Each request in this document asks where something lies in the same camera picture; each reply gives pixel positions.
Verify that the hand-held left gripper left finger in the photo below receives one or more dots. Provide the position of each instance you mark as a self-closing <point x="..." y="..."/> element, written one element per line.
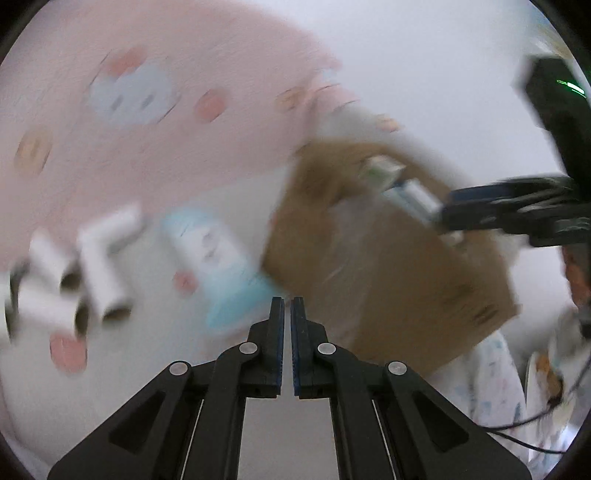
<point x="276" y="341"/>

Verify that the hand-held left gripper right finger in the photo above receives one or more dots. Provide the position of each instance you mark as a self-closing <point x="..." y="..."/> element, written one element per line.
<point x="299" y="341"/>

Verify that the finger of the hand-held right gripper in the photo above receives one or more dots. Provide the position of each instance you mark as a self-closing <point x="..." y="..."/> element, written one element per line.
<point x="475" y="194"/>
<point x="471" y="219"/>

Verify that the brown cardboard box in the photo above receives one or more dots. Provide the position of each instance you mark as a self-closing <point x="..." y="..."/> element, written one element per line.
<point x="392" y="286"/>

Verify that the pile of white paper tubes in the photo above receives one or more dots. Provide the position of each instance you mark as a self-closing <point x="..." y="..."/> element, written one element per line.
<point x="99" y="263"/>

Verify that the green white carton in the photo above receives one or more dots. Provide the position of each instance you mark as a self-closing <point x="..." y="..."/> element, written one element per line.
<point x="381" y="173"/>

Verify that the light blue tissue packet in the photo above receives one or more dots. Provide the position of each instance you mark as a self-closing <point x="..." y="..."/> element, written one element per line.
<point x="212" y="258"/>

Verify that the pink white printed blanket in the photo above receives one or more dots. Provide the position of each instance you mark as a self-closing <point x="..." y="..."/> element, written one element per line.
<point x="184" y="152"/>

